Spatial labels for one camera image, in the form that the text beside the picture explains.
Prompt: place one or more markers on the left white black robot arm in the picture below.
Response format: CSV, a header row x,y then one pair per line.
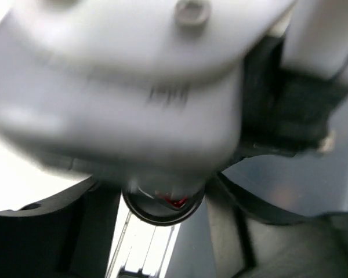
x,y
228,119

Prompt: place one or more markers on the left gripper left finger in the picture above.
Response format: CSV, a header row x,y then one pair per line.
x,y
68,234

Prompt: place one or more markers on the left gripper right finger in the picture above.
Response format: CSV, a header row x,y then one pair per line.
x,y
253,238

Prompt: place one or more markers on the aluminium front rail frame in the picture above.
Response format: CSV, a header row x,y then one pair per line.
x,y
140,248

